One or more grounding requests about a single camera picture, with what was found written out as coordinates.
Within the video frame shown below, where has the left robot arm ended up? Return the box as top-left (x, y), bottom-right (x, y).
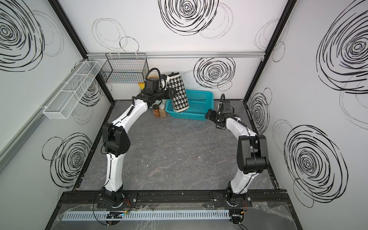
top-left (102, 75), bottom-right (177, 208)

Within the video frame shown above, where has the light brown spice jar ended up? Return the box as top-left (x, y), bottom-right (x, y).
top-left (159, 103), bottom-right (167, 118)

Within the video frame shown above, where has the white wire wall shelf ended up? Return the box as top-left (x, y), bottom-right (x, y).
top-left (43, 61), bottom-right (101, 119)

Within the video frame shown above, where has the dark brown spice jar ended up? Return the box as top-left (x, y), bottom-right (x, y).
top-left (152, 104), bottom-right (160, 117)

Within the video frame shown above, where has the black wire wall basket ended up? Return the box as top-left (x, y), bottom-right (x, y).
top-left (100, 53), bottom-right (149, 84)

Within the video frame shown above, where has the black white patterned knit scarf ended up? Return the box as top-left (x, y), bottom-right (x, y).
top-left (168, 72), bottom-right (189, 113)

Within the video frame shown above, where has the white slotted cable duct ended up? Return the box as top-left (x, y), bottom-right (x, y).
top-left (61, 210), bottom-right (231, 222)

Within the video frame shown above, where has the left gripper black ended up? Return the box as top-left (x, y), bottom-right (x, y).
top-left (153, 88), bottom-right (177, 102)

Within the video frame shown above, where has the yellow toast slice front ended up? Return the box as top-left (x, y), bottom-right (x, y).
top-left (139, 82), bottom-right (145, 90)

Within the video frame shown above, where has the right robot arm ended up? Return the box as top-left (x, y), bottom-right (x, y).
top-left (205, 99), bottom-right (269, 208)

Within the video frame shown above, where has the teal plastic basket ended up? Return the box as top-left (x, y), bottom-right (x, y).
top-left (165, 90), bottom-right (214, 121)

